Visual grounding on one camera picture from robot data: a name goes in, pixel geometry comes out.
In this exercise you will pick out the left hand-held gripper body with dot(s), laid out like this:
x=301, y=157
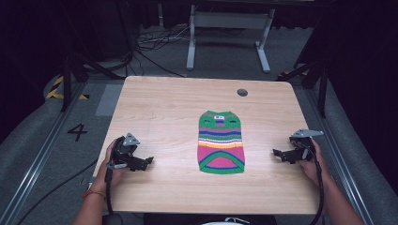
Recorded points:
x=123, y=151

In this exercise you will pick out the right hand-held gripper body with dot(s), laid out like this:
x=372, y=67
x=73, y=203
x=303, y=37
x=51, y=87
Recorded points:
x=304, y=150

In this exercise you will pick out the striped knitted pet sweater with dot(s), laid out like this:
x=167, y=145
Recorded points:
x=221, y=146

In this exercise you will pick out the person's right hand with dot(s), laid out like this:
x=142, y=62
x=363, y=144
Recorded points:
x=314, y=170

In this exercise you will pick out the person's left hand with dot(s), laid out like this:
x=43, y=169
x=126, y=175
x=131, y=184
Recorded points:
x=108, y=178

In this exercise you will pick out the black metal stand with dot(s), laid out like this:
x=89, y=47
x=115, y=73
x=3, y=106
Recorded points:
x=322, y=87
x=67, y=81

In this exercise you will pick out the grey round table grommet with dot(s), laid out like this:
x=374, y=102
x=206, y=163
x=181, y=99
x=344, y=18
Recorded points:
x=242, y=92

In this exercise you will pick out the white round object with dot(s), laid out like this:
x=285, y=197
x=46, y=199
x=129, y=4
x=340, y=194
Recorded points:
x=225, y=222

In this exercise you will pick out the metal floor rail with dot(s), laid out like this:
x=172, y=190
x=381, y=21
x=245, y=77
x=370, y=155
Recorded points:
x=341, y=162
x=37, y=159

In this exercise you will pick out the white metal table frame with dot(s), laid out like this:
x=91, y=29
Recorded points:
x=230, y=20

